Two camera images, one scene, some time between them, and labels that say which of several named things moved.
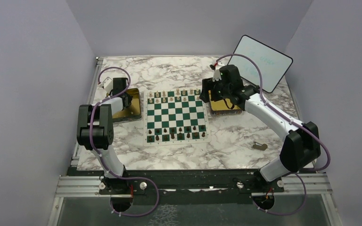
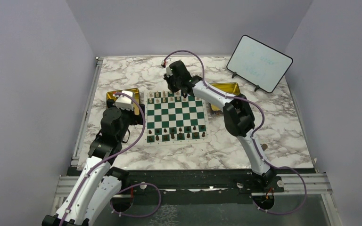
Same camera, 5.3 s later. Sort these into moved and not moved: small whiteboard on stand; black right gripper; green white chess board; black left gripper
Moved: black left gripper; black right gripper
Not moved: small whiteboard on stand; green white chess board
